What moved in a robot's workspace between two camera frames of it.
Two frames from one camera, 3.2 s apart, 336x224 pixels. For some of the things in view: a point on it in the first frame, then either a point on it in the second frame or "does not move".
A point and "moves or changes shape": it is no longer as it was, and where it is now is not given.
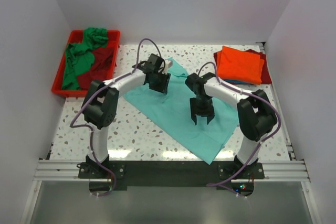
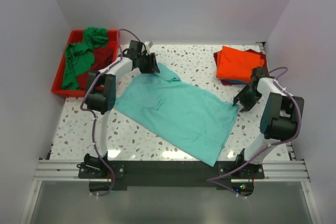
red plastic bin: (76, 36) does not move
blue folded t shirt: (235, 81) does not move
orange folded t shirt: (240, 65) does not move
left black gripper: (163, 86) -> (152, 67)
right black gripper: (209, 112) -> (247, 105)
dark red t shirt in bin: (100, 70) does not move
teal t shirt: (171, 112) moves or changes shape
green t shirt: (80, 56) does not move
